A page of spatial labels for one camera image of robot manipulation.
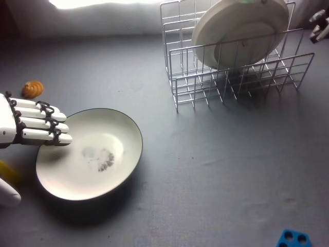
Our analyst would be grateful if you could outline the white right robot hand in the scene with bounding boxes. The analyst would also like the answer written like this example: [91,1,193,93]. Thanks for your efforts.
[309,9,329,44]

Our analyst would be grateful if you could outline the yellow block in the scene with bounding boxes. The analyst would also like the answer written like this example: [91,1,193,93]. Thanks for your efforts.
[0,160,21,186]

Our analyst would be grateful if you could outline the silver wire dish rack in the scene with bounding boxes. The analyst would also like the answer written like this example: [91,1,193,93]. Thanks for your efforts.
[159,0,316,113]

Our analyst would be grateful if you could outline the white plate with script print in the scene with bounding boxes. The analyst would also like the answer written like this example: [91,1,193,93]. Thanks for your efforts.
[191,0,290,70]

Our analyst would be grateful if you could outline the white backdrop sheet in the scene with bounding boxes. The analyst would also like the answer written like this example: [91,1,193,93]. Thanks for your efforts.
[0,0,329,39]

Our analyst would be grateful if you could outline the orange swirl toy pastry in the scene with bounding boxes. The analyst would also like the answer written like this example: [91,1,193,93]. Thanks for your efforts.
[22,80,44,98]

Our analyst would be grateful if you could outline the blue block with holes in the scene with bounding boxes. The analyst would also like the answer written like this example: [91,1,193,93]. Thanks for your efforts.
[277,228,313,247]

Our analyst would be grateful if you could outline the white plate with smudged print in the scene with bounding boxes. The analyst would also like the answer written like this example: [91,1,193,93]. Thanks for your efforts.
[35,108,143,201]

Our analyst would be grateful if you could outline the grey table cloth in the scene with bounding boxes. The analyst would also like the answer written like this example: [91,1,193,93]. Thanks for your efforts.
[0,25,329,247]

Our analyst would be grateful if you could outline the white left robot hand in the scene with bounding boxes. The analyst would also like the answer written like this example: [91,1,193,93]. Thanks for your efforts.
[0,90,73,208]

